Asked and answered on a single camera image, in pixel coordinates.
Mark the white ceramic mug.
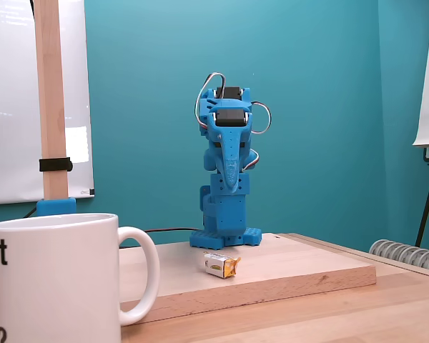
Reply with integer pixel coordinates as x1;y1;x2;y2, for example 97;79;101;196
0;213;161;343

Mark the white yellow sweet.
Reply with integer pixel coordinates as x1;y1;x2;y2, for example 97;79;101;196
203;252;242;279

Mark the black easel stand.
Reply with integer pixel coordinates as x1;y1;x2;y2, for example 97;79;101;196
414;146;429;248

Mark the blue post mount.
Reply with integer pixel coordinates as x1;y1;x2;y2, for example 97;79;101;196
36;197;77;217

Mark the wooden base board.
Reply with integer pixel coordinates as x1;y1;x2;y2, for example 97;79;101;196
118;232;377;324

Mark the black strap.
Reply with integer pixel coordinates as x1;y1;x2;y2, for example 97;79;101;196
39;156;74;173

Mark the red white servo wire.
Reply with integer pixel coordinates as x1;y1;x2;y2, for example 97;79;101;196
194;72;227;126
252;101;273;136

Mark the wooden post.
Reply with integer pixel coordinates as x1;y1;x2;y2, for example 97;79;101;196
33;0;69;200

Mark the white projection screen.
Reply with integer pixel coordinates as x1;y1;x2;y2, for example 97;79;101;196
0;0;96;207

